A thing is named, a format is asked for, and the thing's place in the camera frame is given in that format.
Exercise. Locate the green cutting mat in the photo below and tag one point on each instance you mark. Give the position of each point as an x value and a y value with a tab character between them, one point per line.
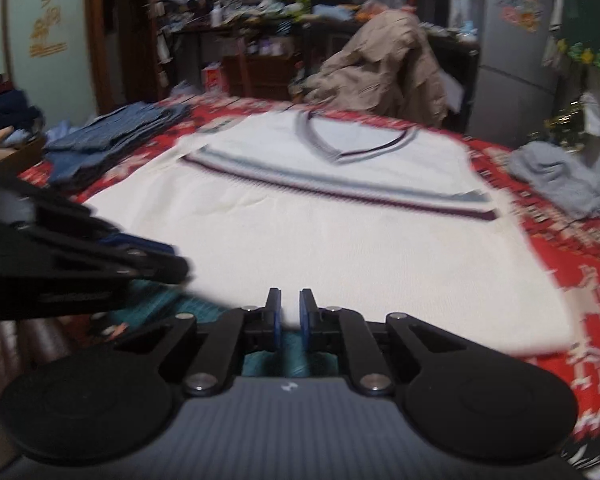
172	326

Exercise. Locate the grey refrigerator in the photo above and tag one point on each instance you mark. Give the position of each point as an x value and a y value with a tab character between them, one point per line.
514	90

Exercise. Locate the cardboard box of clothes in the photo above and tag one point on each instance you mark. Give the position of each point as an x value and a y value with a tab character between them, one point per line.
21	130

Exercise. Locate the cluttered dark desk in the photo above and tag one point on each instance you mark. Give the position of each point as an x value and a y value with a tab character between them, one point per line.
278	44

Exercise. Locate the red christmas pattern blanket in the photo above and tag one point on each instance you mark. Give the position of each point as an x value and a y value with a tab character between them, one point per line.
570	249

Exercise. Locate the folded blue jeans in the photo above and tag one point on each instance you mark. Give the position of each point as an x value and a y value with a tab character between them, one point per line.
81	157

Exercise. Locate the grey knit sweater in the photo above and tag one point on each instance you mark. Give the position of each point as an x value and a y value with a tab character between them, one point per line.
559	177

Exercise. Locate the white knit sweater vest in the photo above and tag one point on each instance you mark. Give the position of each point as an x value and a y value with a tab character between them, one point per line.
479	279

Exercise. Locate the beige jacket on chair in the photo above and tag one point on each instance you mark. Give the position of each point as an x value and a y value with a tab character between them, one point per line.
387	68

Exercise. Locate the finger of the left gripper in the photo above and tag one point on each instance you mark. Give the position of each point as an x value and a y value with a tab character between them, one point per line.
160	269
73	229

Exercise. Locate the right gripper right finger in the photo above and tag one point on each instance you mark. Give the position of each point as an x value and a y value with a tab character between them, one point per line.
345	334

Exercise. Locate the small christmas tree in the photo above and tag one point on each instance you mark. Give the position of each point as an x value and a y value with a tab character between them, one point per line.
565	130

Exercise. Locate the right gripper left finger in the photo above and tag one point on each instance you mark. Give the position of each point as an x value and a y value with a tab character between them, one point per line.
223	345

